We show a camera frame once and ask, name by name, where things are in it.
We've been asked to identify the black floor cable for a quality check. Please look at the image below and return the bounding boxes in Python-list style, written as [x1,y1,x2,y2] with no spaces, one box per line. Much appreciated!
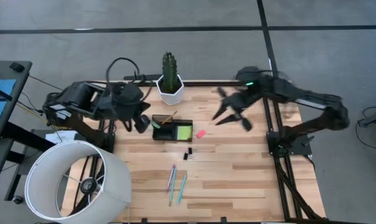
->
[355,107,376,151]

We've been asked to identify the black aluminium table frame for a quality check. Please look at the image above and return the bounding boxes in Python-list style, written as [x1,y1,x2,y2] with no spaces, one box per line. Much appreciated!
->
[60,74,363,224]

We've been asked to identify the white angular plant pot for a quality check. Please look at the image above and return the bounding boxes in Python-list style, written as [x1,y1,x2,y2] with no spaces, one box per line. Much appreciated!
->
[156,73,185,106]

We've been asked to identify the white paper sheets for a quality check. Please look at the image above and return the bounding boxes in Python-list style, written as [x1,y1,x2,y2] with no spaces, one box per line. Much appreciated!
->
[45,129,80,145]

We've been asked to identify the thin yellow cable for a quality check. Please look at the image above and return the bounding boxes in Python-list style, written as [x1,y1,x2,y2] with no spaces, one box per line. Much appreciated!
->
[15,101,47,122]

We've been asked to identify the grey floor device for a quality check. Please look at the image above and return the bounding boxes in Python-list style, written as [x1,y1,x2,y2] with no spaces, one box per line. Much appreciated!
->
[357,108,376,128]

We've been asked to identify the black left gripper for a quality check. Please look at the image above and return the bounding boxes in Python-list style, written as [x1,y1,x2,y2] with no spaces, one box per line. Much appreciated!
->
[111,82,152,135]

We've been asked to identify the blue flat panel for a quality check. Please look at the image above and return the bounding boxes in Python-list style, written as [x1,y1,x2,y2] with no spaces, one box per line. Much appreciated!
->
[0,78,17,131]

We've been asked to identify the yellow pencil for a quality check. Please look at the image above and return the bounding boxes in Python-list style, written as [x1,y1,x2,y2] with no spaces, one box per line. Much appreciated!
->
[161,111,179,124]

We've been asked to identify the small black desk object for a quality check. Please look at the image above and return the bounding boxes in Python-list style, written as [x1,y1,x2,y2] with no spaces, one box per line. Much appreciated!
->
[9,62,26,73]

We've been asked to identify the teal pencil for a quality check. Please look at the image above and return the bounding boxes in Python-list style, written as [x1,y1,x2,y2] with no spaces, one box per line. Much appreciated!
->
[168,166,177,207]

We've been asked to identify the black mesh desk organizer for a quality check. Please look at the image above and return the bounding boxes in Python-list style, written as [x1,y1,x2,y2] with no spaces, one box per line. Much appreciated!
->
[151,114,194,142]

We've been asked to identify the white lamp shade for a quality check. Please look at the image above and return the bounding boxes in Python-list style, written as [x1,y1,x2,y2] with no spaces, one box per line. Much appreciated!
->
[24,139,133,224]

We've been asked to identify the green sticky note pad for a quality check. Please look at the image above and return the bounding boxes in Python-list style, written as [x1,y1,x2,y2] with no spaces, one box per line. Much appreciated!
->
[177,125,192,141]

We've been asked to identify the black side desk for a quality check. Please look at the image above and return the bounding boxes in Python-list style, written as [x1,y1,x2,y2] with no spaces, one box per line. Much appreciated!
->
[0,60,55,202]

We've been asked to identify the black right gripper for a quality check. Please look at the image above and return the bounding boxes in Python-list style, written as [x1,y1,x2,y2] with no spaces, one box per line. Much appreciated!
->
[212,86,265,132]

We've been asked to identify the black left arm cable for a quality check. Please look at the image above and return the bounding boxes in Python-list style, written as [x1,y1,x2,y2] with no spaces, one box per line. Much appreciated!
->
[105,57,154,94]

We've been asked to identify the tall green cactus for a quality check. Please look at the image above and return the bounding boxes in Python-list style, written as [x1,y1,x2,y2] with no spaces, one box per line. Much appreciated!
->
[161,51,179,94]

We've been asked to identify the teal pen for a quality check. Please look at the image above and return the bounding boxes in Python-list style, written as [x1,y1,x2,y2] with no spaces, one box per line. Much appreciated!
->
[177,174,188,205]

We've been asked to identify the purple pen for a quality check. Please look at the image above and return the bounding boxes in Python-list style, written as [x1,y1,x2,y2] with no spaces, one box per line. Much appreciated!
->
[166,164,176,192]

